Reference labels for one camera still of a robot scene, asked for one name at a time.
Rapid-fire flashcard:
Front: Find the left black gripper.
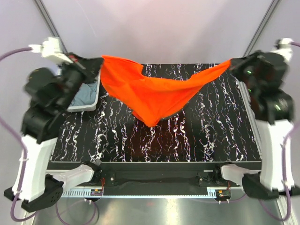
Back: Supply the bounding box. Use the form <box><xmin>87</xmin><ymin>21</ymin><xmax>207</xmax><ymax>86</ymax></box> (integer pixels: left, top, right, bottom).
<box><xmin>56</xmin><ymin>51</ymin><xmax>105</xmax><ymax>112</ymax></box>

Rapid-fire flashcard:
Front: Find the orange t-shirt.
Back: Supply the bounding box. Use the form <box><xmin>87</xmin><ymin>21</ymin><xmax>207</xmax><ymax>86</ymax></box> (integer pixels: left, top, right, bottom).
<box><xmin>100</xmin><ymin>56</ymin><xmax>230</xmax><ymax>127</ymax></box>

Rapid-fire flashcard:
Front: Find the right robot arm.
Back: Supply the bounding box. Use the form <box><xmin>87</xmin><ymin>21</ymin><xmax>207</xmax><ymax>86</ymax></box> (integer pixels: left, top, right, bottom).
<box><xmin>213</xmin><ymin>49</ymin><xmax>300</xmax><ymax>200</ymax></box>

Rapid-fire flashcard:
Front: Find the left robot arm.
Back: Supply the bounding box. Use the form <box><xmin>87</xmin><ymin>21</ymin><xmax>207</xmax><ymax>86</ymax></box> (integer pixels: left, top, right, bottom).
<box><xmin>4</xmin><ymin>53</ymin><xmax>104</xmax><ymax>212</ymax></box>

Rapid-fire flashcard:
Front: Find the grey t-shirt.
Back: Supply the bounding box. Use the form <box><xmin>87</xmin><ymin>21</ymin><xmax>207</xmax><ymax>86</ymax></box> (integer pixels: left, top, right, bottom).
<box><xmin>70</xmin><ymin>82</ymin><xmax>98</xmax><ymax>106</ymax></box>

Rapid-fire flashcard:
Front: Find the white plastic basket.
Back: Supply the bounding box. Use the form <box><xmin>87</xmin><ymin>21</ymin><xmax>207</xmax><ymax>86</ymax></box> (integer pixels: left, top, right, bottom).
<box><xmin>67</xmin><ymin>72</ymin><xmax>101</xmax><ymax>113</ymax></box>

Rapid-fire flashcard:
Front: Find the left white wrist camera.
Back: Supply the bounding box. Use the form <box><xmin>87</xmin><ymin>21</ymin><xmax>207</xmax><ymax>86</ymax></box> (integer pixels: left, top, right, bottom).
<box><xmin>28</xmin><ymin>37</ymin><xmax>73</xmax><ymax>65</ymax></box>

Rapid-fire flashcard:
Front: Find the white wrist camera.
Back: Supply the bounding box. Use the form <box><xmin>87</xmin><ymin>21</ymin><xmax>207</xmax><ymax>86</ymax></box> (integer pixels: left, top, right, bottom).
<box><xmin>271</xmin><ymin>38</ymin><xmax>293</xmax><ymax>64</ymax></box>
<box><xmin>28</xmin><ymin>37</ymin><xmax>73</xmax><ymax>65</ymax></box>

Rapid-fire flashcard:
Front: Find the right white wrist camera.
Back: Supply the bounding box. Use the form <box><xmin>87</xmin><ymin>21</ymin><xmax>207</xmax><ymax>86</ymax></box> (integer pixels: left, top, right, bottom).
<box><xmin>271</xmin><ymin>38</ymin><xmax>293</xmax><ymax>64</ymax></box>

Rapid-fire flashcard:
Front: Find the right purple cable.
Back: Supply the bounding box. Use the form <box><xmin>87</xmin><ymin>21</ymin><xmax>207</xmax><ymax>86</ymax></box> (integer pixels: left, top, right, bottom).
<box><xmin>259</xmin><ymin>41</ymin><xmax>300</xmax><ymax>222</ymax></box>

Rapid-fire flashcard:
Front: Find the purple cable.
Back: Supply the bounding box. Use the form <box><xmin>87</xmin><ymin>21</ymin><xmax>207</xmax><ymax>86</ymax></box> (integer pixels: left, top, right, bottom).
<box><xmin>0</xmin><ymin>46</ymin><xmax>33</xmax><ymax>222</ymax></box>
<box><xmin>259</xmin><ymin>41</ymin><xmax>300</xmax><ymax>222</ymax></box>

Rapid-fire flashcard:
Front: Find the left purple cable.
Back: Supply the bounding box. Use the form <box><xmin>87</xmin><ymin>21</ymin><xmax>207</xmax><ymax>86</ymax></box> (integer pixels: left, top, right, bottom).
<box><xmin>0</xmin><ymin>46</ymin><xmax>33</xmax><ymax>222</ymax></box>

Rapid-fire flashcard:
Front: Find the white slotted cable duct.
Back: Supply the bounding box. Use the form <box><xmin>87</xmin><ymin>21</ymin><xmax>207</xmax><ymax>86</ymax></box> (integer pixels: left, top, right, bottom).
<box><xmin>61</xmin><ymin>188</ymin><xmax>217</xmax><ymax>199</ymax></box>

